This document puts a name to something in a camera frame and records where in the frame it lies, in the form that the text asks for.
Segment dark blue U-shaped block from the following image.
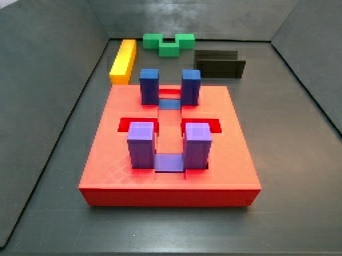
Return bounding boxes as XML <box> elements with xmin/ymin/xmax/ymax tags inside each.
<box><xmin>139</xmin><ymin>69</ymin><xmax>202</xmax><ymax>110</ymax></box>

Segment yellow long block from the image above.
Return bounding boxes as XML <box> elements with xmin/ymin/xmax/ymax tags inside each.
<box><xmin>110</xmin><ymin>39</ymin><xmax>137</xmax><ymax>85</ymax></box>

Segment green zigzag block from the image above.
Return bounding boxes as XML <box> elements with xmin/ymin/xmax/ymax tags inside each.
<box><xmin>144</xmin><ymin>33</ymin><xmax>196</xmax><ymax>57</ymax></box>

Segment purple U-shaped block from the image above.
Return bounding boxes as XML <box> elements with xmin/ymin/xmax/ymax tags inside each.
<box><xmin>127</xmin><ymin>122</ymin><xmax>213</xmax><ymax>173</ymax></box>

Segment black U-shaped block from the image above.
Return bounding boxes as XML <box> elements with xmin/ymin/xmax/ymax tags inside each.
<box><xmin>194</xmin><ymin>50</ymin><xmax>246</xmax><ymax>79</ymax></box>

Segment red peg board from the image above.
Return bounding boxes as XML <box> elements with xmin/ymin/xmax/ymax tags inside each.
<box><xmin>79</xmin><ymin>85</ymin><xmax>262</xmax><ymax>207</ymax></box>

